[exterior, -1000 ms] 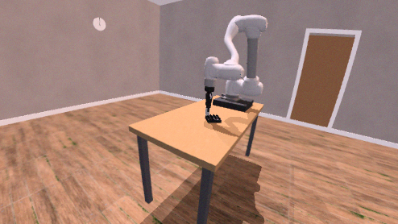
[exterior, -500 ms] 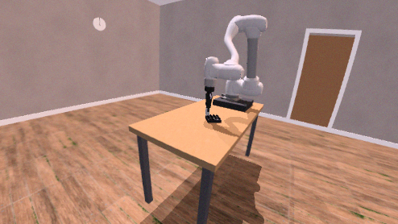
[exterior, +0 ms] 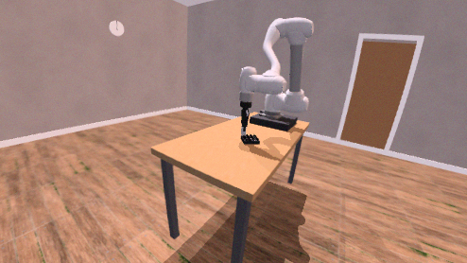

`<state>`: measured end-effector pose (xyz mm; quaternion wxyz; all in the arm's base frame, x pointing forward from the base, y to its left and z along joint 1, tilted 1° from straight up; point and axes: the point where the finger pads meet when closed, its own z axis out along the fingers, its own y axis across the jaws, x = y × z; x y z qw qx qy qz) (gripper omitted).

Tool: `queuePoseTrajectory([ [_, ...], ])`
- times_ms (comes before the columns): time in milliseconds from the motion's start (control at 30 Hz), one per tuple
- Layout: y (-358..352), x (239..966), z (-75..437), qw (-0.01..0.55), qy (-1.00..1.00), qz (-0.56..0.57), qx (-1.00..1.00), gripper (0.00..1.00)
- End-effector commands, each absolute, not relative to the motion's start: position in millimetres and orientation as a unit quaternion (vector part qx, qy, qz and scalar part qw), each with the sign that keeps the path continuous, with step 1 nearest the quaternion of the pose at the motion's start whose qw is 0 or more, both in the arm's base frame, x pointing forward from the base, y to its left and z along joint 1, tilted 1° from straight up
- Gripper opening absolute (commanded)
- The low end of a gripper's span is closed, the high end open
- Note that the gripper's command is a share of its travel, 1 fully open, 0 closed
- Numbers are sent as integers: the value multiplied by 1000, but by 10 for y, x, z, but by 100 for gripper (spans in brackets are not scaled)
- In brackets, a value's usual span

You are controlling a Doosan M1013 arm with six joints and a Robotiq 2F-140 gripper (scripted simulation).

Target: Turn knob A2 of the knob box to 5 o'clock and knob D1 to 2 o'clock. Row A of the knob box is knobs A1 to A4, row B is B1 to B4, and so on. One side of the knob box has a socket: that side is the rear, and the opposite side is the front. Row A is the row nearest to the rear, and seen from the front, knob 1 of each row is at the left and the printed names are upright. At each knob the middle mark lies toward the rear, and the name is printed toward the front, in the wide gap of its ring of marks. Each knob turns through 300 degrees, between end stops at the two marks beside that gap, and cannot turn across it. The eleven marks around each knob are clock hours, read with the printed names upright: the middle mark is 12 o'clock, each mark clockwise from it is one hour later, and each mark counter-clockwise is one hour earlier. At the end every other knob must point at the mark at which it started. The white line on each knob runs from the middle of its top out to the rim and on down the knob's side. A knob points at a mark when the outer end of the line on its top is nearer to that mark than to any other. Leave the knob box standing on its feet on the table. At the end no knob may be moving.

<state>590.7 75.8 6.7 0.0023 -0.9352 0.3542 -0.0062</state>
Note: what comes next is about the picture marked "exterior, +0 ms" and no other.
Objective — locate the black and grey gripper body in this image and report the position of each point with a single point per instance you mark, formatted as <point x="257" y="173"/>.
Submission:
<point x="247" y="105"/>

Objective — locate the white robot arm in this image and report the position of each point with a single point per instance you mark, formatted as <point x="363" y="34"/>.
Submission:
<point x="296" y="30"/>

